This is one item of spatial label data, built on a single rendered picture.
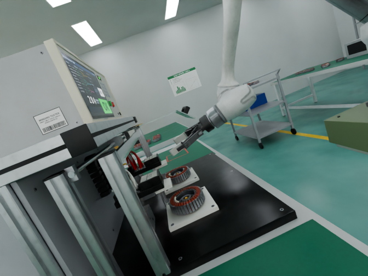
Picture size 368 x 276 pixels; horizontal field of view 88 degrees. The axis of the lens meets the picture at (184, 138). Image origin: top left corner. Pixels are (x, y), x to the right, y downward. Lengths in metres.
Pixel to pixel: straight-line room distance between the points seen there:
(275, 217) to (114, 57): 5.96
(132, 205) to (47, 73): 0.35
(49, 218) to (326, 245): 0.52
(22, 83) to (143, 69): 5.53
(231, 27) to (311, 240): 0.70
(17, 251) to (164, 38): 6.04
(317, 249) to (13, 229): 0.54
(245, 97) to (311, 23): 7.51
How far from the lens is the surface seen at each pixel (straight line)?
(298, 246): 0.48
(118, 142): 0.77
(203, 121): 0.82
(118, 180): 0.40
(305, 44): 7.94
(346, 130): 0.80
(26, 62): 0.57
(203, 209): 0.59
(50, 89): 0.54
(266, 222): 0.51
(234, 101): 0.79
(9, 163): 0.43
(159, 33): 6.30
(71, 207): 0.43
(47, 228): 0.46
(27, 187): 0.46
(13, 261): 0.52
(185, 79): 6.03
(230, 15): 0.82
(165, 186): 0.58
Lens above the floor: 1.09
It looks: 10 degrees down
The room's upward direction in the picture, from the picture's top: 22 degrees counter-clockwise
